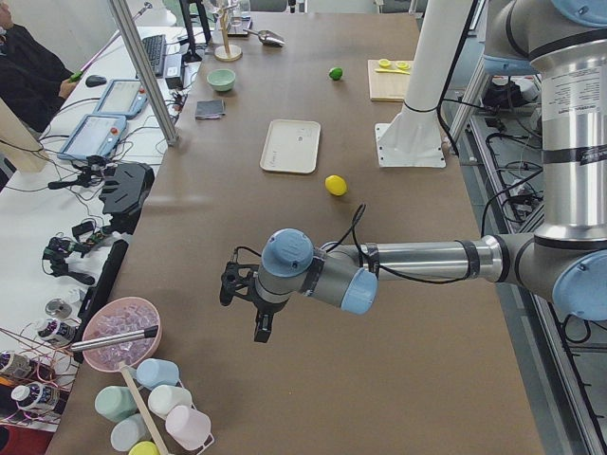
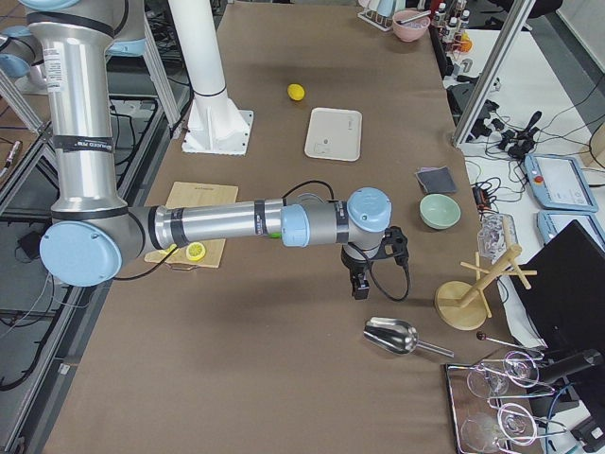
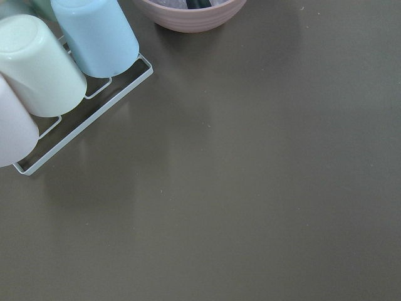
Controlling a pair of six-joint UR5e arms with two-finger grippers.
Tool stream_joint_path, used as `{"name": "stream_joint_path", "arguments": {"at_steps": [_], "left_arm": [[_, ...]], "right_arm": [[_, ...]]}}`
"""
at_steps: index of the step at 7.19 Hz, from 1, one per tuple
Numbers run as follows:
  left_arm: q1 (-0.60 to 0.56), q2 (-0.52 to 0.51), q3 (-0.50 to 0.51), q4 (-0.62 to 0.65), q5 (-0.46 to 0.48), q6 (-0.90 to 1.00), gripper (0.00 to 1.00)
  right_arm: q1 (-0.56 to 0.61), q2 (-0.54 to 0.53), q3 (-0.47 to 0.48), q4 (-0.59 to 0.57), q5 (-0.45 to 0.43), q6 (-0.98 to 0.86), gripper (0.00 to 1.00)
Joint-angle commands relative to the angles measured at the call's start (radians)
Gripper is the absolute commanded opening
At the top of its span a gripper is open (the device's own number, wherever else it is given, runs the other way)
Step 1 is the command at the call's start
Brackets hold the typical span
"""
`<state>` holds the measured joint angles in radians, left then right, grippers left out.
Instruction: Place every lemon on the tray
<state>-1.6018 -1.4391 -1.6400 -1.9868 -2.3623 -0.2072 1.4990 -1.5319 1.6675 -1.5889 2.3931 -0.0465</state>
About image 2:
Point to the wooden mug tree stand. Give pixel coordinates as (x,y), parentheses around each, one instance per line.
(464,306)

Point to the black glass rack tray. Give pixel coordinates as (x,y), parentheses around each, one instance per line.
(475,419)

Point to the mint green bowl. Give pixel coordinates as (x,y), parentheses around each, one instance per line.
(439,211)

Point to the metal scoop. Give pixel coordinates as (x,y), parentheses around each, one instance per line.
(399,337)

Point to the wooden cutting board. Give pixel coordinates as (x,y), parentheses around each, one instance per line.
(199,194)

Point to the blue teach pendant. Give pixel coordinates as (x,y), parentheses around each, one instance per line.
(558,183)
(551,222)

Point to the wine glass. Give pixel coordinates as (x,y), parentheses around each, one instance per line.
(517,424)
(486,381)
(521,369)

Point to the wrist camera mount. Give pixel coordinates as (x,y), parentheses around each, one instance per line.
(396,243)

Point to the aluminium frame post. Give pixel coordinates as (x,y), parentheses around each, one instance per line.
(517,16)

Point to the clear plastic box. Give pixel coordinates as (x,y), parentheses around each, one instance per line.
(496,234)

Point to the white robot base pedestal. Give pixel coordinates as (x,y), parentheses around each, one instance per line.
(215,124)

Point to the black monitor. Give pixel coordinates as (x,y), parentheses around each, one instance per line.
(566,302)

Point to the white rabbit tray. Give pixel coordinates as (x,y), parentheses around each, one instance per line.
(334,134)

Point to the pink bowl with ice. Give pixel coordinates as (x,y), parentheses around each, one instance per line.
(410,25)

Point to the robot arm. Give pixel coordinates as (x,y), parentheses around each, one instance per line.
(94,231)

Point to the yellow lemon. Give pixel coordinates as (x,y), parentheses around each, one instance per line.
(295,92)

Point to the grey folded cloth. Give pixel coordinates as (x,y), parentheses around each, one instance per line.
(436,180)

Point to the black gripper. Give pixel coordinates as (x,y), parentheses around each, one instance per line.
(354,266)

